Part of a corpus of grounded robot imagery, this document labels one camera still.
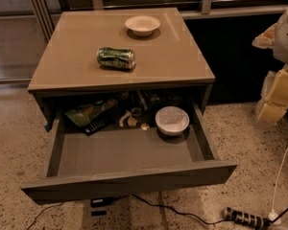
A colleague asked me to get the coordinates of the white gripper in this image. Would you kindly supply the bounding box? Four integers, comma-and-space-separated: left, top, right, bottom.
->
252, 9, 288, 125

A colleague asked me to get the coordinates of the green soda can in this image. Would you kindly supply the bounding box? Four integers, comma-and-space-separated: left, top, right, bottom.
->
97, 47, 135, 70

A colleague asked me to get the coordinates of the white curved plastic piece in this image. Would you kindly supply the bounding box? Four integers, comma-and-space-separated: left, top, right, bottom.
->
119, 110, 132, 127

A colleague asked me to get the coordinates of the black remote control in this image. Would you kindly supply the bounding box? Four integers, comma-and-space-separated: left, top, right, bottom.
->
84, 118, 111, 135

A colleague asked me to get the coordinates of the green snack bag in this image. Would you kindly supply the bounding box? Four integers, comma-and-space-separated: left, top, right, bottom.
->
64, 98, 118, 127

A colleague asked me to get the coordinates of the black floor cable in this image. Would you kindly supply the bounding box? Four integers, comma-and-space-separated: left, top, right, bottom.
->
131, 194, 228, 226

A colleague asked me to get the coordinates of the black power strip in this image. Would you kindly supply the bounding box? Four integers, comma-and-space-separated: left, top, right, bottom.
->
222, 207, 271, 230

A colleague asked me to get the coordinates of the white bowl in drawer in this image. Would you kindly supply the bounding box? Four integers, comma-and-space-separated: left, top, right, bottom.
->
155, 106, 189, 136

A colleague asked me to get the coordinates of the small beige crumpled piece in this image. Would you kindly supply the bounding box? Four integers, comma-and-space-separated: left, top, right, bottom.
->
141, 123, 150, 131

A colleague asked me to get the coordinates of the thin black cable left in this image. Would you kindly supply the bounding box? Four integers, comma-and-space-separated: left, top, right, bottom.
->
24, 201, 65, 230

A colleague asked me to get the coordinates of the open grey top drawer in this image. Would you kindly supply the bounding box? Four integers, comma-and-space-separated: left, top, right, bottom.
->
21, 103, 237, 204

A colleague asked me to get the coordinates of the black box under cabinet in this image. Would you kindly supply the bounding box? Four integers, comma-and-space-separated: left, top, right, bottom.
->
90, 197, 113, 217

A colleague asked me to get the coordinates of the white bowl on cabinet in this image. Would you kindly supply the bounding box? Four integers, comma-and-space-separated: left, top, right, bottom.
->
125, 15, 160, 36

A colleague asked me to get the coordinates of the grey drawer cabinet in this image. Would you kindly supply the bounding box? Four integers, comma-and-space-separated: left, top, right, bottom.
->
28, 8, 215, 125

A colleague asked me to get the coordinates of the small tan food piece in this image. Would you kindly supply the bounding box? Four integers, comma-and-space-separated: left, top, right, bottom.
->
127, 117, 137, 127

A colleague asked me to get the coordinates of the white cable with plug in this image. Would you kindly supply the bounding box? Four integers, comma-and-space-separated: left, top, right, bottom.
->
268, 125, 288, 226

